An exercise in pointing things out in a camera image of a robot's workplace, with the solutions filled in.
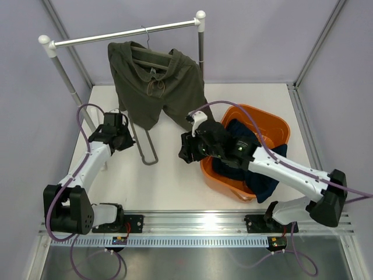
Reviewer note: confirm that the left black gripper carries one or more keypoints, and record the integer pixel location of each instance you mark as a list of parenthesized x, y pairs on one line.
[(129, 142)]

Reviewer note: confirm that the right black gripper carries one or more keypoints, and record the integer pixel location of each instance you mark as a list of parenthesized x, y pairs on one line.
[(188, 145)]

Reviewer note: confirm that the grey hanger with metal hook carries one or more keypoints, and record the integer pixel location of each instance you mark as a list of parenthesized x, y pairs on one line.
[(143, 142)]

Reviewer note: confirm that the navy blue shorts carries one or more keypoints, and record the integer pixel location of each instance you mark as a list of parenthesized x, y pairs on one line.
[(261, 185)]

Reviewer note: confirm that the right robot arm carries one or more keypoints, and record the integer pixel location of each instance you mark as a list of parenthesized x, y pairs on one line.
[(324, 194)]

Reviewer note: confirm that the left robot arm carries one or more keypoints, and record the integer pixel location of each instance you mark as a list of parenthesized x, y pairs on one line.
[(67, 207)]

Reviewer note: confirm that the olive green shorts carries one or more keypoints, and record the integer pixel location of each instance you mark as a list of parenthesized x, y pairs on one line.
[(146, 92)]

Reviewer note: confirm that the grey hanger under olive shorts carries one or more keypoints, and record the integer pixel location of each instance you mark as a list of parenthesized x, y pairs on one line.
[(150, 58)]

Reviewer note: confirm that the white clothes rack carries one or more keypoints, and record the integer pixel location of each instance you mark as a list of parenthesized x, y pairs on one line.
[(51, 46)]

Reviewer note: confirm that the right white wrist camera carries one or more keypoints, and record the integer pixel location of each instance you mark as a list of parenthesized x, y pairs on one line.
[(196, 119)]

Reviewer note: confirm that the aluminium mounting rail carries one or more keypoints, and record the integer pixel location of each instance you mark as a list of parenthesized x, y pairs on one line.
[(224, 223)]

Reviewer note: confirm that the white slotted cable duct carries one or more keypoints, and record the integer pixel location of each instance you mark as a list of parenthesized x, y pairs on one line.
[(168, 242)]

